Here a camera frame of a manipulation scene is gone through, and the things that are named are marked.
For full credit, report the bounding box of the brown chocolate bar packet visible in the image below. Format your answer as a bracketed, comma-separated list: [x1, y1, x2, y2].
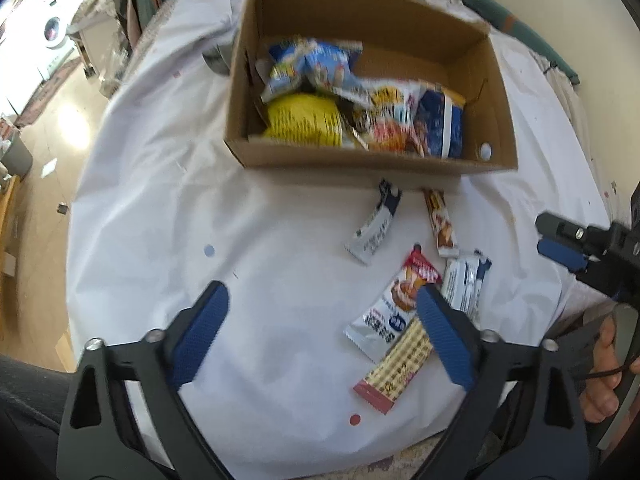
[422, 187, 460, 259]

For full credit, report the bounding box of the grey trash bin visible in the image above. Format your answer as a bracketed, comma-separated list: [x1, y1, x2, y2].
[0, 132, 33, 176]

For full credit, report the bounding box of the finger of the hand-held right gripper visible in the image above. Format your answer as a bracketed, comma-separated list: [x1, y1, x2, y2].
[535, 212, 607, 248]
[536, 237, 601, 274]

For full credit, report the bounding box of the white printed bed sheet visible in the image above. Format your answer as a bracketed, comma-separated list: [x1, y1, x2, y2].
[65, 0, 621, 480]

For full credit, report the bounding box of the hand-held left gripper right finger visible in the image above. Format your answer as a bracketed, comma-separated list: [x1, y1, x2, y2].
[410, 284, 591, 480]

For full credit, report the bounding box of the white and navy snack packet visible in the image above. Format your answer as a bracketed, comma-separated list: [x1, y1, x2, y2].
[441, 249, 493, 326]
[345, 178, 402, 266]

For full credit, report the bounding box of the white cartoon snack packet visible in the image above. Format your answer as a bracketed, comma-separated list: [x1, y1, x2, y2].
[350, 80, 426, 156]

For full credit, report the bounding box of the person's left leg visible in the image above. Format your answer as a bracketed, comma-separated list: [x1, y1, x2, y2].
[0, 355, 76, 480]

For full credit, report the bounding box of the waffle biscuit packet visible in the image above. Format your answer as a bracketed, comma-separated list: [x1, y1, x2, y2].
[353, 317, 433, 415]

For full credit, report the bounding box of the wooden stool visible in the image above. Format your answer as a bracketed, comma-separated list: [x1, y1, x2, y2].
[0, 175, 23, 281]

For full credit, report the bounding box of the yellow snack packet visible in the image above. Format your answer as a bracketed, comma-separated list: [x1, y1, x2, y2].
[262, 92, 346, 148]

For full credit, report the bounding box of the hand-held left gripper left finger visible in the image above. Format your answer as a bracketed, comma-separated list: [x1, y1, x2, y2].
[56, 280, 236, 480]

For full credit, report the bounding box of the blue yellow-topped snack packet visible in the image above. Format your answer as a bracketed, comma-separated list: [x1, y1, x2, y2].
[415, 85, 467, 159]

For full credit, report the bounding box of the person's right hand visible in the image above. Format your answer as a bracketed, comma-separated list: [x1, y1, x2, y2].
[582, 317, 626, 423]

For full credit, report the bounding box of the brown cardboard box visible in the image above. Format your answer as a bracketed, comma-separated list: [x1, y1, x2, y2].
[223, 0, 519, 178]

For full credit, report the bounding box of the patterned floor mat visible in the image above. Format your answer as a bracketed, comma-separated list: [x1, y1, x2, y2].
[15, 57, 83, 128]

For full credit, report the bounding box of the light blue snack packet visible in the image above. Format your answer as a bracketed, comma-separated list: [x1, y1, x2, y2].
[302, 39, 366, 93]
[260, 40, 321, 103]

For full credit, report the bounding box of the red and white snack packet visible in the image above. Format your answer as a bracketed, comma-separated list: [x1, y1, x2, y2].
[344, 245, 443, 365]

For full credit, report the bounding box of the white washing machine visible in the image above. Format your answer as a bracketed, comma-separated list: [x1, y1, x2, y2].
[0, 0, 83, 81]

